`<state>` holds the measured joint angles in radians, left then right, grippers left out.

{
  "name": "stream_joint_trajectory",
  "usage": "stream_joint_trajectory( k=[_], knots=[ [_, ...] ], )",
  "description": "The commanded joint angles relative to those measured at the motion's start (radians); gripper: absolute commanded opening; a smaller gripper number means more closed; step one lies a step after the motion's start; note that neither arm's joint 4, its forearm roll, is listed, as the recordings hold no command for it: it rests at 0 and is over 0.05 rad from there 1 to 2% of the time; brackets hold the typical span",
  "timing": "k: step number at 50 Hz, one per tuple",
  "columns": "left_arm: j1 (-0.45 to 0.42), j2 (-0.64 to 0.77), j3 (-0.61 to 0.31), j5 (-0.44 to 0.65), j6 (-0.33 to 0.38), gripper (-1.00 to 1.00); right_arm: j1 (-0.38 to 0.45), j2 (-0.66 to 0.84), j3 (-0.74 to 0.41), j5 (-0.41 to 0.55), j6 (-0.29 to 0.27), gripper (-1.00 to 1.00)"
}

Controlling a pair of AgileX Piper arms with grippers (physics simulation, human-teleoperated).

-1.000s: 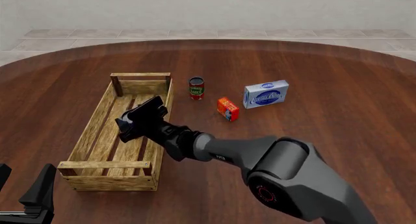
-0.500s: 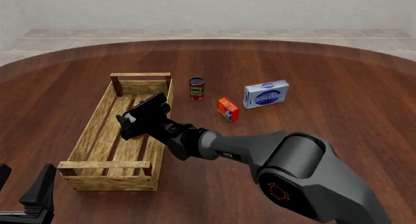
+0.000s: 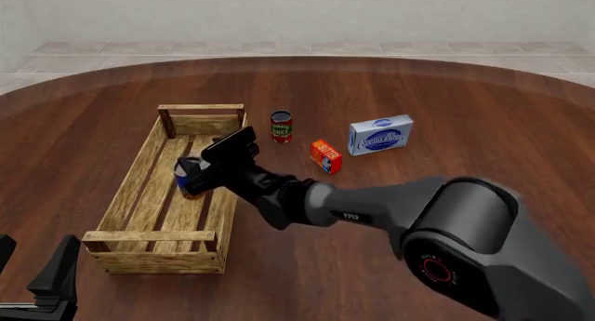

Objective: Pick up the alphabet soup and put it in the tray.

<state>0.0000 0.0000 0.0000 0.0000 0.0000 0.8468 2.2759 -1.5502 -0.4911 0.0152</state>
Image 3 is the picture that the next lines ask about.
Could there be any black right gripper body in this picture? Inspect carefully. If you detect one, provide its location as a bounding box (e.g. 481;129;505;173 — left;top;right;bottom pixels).
198;142;261;195

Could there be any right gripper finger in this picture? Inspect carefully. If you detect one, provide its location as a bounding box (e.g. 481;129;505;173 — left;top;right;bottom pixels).
178;156;204;178
184;170;219;200

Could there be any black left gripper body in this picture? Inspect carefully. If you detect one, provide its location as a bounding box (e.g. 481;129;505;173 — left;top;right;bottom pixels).
0;293;79;321

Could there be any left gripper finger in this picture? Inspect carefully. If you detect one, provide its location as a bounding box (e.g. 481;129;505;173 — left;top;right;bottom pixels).
26;234;82;303
0;234;19;271

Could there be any blue alphabet soup tin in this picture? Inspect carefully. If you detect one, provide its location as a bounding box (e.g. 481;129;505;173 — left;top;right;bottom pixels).
173;156;211;201

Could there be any wooden slat tray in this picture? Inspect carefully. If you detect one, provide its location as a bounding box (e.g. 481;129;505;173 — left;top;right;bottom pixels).
82;103;248;275

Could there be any red tomato sauce tin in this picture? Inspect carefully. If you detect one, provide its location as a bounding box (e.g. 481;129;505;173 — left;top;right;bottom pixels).
270;109;294;144

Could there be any orange butter box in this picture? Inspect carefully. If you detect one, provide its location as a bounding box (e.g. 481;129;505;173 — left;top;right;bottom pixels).
310;138;344;176

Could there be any pale blue cream cheese box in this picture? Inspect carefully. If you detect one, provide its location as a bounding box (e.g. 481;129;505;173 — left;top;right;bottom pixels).
348;114;415;157

